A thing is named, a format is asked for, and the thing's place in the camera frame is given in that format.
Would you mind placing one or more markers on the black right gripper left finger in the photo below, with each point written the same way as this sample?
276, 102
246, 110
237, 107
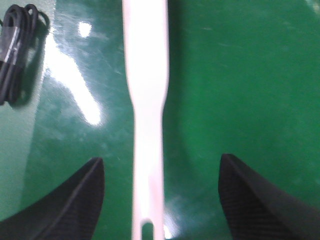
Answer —
70, 212

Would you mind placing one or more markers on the beige hand brush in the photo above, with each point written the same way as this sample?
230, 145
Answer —
146, 51

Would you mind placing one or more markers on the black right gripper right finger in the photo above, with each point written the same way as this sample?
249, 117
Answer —
256, 209

